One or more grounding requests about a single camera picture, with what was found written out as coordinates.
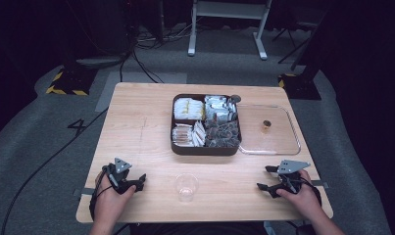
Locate pile of clear stick packets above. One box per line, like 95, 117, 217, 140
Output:
172, 120, 207, 148

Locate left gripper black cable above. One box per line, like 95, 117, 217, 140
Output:
89, 165, 117, 221

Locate black background cable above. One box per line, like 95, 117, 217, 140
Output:
119, 48, 165, 84

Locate long black floor cable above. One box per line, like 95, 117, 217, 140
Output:
0, 107, 110, 235

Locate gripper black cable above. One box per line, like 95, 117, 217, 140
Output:
299, 177, 323, 208
89, 165, 117, 221

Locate white desk frame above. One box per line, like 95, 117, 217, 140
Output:
187, 0, 273, 62

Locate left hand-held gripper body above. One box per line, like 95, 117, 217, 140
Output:
101, 157, 137, 196

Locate clear plastic cup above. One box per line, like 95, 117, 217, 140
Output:
174, 172, 200, 204

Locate person's right hand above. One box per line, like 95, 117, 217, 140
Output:
275, 168, 322, 220

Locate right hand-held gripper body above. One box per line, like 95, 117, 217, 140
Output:
276, 159, 312, 194

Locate pile of silver packets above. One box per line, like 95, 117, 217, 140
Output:
204, 94, 238, 123

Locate striped black stand base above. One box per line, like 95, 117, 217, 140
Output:
277, 72, 322, 101
45, 65, 98, 97

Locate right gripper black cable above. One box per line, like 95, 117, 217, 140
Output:
299, 177, 323, 208

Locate person's left hand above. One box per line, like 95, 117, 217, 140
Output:
93, 172, 137, 223

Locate brown compartment box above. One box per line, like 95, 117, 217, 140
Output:
170, 93, 243, 157

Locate black tripod legs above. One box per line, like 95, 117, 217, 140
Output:
271, 21, 318, 66

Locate pile of white yellow packets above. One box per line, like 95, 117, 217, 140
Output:
173, 97, 206, 121

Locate grey tape strip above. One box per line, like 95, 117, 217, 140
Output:
73, 187, 97, 198
310, 179, 330, 189

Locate transparent lid with knob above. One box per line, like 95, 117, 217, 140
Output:
236, 104, 302, 157

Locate pile of dark packets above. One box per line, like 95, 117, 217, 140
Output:
204, 119, 241, 149

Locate person's dark clothing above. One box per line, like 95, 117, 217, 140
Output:
129, 221, 269, 235

